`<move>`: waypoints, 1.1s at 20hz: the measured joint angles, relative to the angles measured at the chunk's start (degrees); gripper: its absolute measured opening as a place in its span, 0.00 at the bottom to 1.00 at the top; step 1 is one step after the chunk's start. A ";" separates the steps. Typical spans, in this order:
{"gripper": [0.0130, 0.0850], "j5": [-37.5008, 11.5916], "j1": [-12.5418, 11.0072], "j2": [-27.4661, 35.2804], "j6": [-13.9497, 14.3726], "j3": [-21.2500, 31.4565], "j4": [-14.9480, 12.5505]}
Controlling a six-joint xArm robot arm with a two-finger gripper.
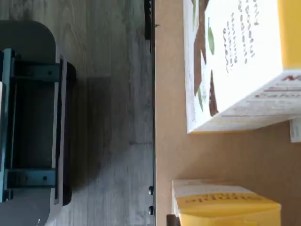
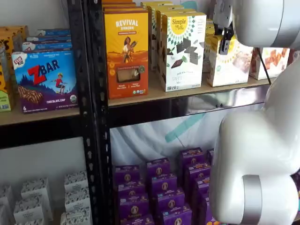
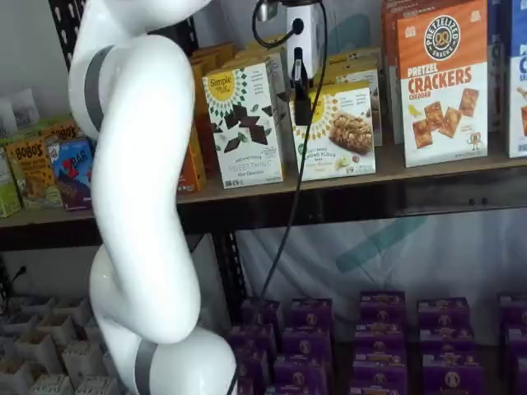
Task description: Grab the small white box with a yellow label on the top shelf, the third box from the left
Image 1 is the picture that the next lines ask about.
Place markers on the black shelf beam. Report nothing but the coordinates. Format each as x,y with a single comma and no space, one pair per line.
153,117

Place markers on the white Simple Mills cookie box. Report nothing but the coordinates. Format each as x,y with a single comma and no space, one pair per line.
235,70

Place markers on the teal metal bracket frame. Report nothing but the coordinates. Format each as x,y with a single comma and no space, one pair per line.
35,73

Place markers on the brown shelf board under cookie boxes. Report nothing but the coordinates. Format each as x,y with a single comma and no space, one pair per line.
211,155

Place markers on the small white yellow label box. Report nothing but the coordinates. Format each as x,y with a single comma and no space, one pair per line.
223,204

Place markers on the black beam bolt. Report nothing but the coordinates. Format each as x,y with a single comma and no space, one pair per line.
150,189
150,209

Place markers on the silver mounting plate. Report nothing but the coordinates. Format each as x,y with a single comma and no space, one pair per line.
2,99

